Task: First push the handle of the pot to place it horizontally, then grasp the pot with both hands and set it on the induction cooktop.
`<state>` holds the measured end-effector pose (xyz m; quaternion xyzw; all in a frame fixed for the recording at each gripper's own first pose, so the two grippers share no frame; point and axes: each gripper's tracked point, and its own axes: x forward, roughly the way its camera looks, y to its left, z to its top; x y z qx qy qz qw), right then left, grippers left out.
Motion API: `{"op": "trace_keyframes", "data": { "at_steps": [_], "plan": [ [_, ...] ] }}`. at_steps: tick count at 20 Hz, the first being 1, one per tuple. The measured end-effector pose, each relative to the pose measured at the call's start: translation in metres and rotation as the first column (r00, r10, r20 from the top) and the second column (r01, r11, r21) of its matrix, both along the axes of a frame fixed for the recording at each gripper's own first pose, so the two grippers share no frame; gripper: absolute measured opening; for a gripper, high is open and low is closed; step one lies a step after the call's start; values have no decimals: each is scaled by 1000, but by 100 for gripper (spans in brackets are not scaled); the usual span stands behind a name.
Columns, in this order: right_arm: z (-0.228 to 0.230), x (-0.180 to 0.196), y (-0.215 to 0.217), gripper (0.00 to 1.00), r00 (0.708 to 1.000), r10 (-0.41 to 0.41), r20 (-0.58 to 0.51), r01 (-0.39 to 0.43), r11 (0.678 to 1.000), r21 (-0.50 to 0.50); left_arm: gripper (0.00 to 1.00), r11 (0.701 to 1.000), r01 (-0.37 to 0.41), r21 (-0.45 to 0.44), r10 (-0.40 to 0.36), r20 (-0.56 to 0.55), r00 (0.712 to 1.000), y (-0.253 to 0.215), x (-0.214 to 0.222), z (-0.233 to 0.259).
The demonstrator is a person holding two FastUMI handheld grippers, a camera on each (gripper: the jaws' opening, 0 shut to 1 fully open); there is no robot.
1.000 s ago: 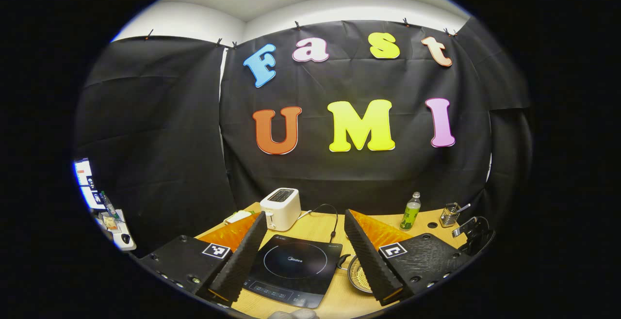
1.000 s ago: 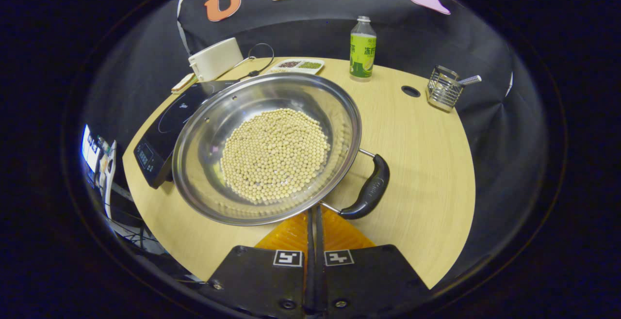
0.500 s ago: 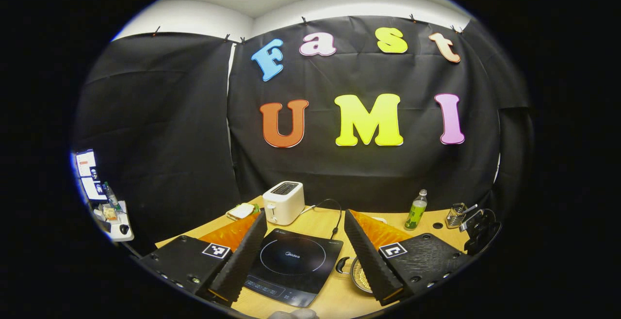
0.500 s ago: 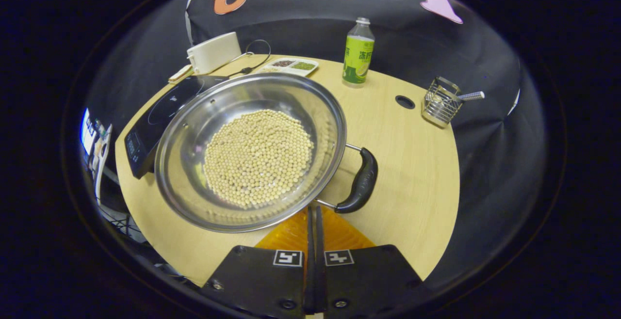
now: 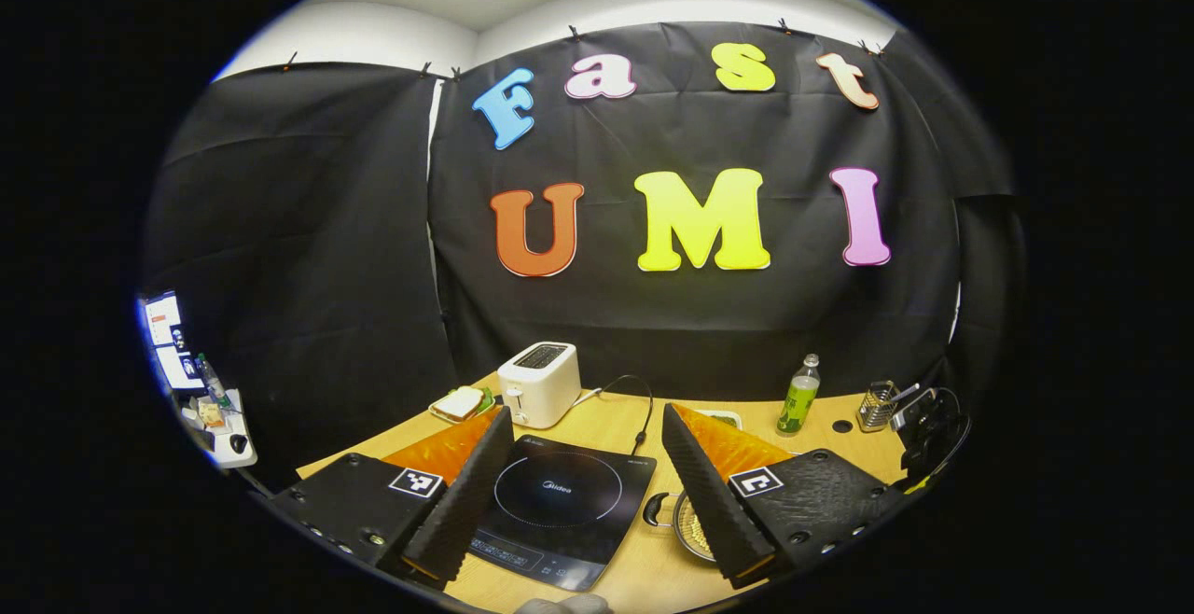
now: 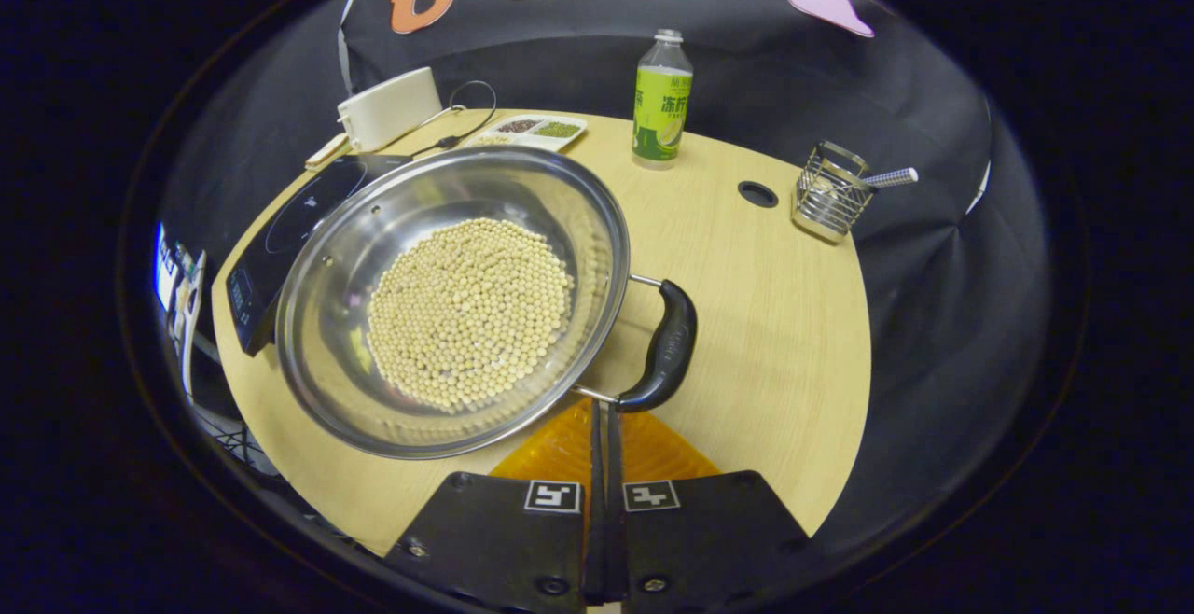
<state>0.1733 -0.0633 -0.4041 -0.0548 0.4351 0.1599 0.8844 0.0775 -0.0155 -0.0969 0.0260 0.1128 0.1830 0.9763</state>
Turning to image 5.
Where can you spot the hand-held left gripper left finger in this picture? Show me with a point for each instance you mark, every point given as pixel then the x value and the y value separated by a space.
pixel 471 502

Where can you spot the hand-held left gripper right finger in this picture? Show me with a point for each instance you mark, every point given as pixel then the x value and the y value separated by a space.
pixel 704 497

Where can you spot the pile of soybeans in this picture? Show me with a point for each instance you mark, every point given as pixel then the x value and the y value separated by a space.
pixel 698 535

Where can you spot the black induction cooktop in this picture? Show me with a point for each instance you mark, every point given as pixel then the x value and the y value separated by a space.
pixel 560 493

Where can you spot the white divided bean dish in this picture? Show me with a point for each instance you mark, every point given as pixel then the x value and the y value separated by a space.
pixel 723 418

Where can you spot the sandwich with lettuce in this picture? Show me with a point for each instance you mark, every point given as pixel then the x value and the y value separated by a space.
pixel 457 403

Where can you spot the white rectangular plate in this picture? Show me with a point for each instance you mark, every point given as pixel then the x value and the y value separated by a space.
pixel 487 401

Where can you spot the white toaster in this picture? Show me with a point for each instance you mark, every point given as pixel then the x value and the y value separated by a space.
pixel 539 385

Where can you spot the green label drink bottle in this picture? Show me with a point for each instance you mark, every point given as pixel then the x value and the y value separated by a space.
pixel 798 399

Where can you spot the black backdrop cloth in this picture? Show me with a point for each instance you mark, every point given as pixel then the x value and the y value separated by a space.
pixel 653 315

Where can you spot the cluttered white side table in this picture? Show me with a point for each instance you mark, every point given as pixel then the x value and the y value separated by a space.
pixel 229 437

